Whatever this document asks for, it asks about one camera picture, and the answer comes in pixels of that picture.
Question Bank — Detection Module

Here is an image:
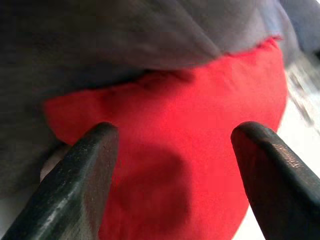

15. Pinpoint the red pillow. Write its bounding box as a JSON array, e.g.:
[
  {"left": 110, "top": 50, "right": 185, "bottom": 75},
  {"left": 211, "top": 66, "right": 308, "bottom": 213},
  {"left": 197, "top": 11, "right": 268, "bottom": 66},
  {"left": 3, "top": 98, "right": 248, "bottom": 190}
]
[{"left": 43, "top": 37, "right": 288, "bottom": 240}]

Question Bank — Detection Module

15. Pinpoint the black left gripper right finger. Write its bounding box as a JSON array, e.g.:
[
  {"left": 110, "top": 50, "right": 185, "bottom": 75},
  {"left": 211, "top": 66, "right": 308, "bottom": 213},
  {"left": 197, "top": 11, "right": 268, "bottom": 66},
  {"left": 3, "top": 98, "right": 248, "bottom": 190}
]
[{"left": 230, "top": 121, "right": 320, "bottom": 240}]

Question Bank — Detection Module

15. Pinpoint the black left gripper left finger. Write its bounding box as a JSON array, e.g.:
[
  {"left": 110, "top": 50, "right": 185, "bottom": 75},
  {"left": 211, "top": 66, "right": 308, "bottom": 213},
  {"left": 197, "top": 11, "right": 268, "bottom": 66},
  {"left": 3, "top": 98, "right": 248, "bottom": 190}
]
[{"left": 0, "top": 121, "right": 120, "bottom": 240}]

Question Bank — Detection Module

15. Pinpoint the grey two-seat fabric sofa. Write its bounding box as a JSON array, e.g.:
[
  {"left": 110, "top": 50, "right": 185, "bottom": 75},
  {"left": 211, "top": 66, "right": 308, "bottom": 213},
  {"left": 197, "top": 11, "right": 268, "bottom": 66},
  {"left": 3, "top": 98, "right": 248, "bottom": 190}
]
[{"left": 0, "top": 0, "right": 301, "bottom": 198}]

